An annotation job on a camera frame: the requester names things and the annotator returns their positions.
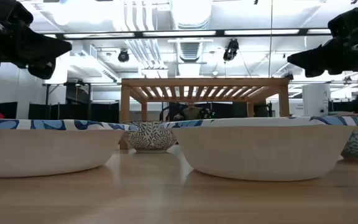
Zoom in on black ceiling spotlight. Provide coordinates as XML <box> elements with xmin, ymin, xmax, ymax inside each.
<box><xmin>223</xmin><ymin>38</ymin><xmax>240</xmax><ymax>62</ymax></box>
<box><xmin>117</xmin><ymin>49</ymin><xmax>131</xmax><ymax>63</ymax></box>

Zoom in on white cylindrical machine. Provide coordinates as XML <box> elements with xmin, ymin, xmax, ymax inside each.
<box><xmin>301</xmin><ymin>83</ymin><xmax>332</xmax><ymax>117</ymax></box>

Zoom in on black overhead frame bar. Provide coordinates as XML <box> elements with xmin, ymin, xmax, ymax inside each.
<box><xmin>35</xmin><ymin>28</ymin><xmax>333</xmax><ymax>40</ymax></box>

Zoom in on small floral patterned bowl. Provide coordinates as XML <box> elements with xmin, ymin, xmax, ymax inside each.
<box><xmin>122</xmin><ymin>120</ymin><xmax>178</xmax><ymax>154</ymax></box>

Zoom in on silver ceiling air duct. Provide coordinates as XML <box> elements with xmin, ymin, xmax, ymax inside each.
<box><xmin>168</xmin><ymin>0</ymin><xmax>214</xmax><ymax>30</ymax></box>

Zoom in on wooden slatted shelf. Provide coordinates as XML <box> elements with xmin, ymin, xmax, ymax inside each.
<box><xmin>119</xmin><ymin>77</ymin><xmax>291</xmax><ymax>151</ymax></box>

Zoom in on black partition screen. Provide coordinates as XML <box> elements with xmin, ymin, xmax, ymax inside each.
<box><xmin>27</xmin><ymin>101</ymin><xmax>120</xmax><ymax>124</ymax></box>

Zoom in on blue rimmed paper bowl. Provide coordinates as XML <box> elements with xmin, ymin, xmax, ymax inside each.
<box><xmin>159</xmin><ymin>115</ymin><xmax>358</xmax><ymax>182</ymax></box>
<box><xmin>0</xmin><ymin>118</ymin><xmax>138</xmax><ymax>179</ymax></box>

